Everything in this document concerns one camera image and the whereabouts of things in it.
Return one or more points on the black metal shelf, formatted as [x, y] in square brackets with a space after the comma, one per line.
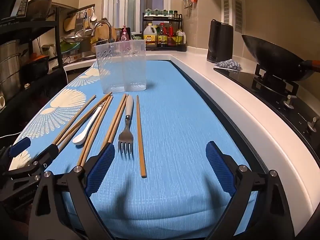
[58, 42]

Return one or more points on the black spice rack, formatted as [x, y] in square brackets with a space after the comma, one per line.
[183, 47]

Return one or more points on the black electric kettle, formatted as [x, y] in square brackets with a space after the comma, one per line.
[220, 42]

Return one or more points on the metal mixing bowl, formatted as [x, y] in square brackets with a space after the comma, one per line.
[75, 39]

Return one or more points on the white roll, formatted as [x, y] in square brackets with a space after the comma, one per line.
[2, 102]

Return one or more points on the white wall socket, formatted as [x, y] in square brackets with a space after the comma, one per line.
[48, 50]

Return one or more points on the clear plastic utensil holder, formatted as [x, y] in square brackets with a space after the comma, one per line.
[120, 67]

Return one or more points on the row of spice jars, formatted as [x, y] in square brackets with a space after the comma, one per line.
[160, 12]

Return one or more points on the yellow cooking oil jug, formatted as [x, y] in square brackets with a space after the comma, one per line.
[150, 38]

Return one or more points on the hanging wooden cutting board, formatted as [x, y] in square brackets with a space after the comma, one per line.
[68, 23]

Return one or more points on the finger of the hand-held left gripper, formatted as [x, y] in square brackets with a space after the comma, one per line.
[20, 147]
[48, 155]

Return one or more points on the pink dish soap bottle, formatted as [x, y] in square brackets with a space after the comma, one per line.
[124, 35]

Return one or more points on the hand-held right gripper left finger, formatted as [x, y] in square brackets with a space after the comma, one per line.
[100, 170]

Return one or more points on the blue shell patterned mat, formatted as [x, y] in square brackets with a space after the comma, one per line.
[175, 105]

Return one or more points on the dark sauce bottle yellow label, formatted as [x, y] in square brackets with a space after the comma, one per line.
[162, 37]

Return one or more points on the black cooking pot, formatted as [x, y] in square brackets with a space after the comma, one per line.
[37, 67]

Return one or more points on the black burner grate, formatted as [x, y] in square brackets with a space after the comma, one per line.
[287, 86]

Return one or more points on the black hanging rail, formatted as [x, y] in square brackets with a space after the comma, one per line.
[82, 8]

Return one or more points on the green drain basket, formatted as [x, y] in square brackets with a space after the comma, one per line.
[71, 47]

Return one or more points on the wide wall vent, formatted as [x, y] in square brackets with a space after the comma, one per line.
[238, 15]

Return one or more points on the grey dish cloth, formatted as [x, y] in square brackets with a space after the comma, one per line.
[228, 65]

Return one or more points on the dark bowl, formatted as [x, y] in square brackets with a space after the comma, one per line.
[40, 7]

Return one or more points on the oil bottle with white spout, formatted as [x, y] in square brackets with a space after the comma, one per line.
[181, 38]

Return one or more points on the white hanging spoon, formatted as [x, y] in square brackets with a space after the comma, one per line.
[93, 16]

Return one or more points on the red sauce bottle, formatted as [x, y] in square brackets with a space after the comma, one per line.
[171, 33]

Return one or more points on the glass jar with dark lid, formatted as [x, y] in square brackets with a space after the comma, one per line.
[136, 37]

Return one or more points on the metal stove knob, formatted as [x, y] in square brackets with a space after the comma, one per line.
[290, 102]
[312, 126]

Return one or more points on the chrome kitchen faucet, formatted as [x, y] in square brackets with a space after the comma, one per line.
[102, 23]

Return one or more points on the round wooden cutting board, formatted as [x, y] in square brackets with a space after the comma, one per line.
[113, 31]

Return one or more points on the white framed window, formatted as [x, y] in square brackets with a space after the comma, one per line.
[120, 5]

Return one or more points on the black glass gas stove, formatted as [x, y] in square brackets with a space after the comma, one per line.
[250, 80]

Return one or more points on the black wok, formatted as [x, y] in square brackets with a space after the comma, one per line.
[275, 55]

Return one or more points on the metal grater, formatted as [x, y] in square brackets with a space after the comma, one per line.
[79, 21]

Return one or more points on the narrow wall vent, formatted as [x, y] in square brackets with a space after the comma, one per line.
[226, 10]

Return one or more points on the stainless steel stock pot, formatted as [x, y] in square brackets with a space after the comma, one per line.
[10, 67]

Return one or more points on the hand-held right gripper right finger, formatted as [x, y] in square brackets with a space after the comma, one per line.
[220, 167]

